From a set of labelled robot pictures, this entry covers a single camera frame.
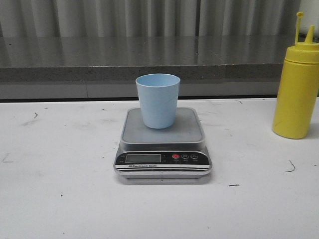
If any yellow squeeze bottle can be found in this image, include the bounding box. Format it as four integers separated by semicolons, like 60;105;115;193
272;11;319;139

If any light blue plastic cup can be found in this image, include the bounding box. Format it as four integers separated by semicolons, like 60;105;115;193
136;73;180;129

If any silver digital kitchen scale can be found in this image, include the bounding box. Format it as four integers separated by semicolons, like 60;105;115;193
113;107;212;181

